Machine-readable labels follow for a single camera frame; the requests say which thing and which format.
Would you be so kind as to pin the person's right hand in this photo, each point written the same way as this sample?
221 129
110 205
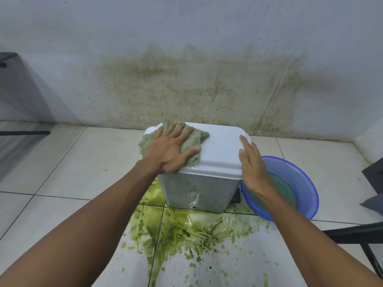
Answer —
254 170

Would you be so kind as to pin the person's left hand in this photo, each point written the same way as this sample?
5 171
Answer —
167 152

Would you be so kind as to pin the green stained cleaning cloth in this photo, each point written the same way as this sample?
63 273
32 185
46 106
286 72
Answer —
196 138

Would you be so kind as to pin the grey pedal bin white lid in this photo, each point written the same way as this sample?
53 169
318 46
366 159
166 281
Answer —
215 164

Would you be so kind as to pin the person's left forearm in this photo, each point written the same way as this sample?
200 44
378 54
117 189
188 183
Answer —
77 230

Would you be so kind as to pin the person's right forearm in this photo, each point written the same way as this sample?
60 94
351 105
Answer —
317 245

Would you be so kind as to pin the blue plastic basin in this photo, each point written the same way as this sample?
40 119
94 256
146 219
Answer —
302 182

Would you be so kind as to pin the black framed glass door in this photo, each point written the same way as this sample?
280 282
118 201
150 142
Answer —
375 176

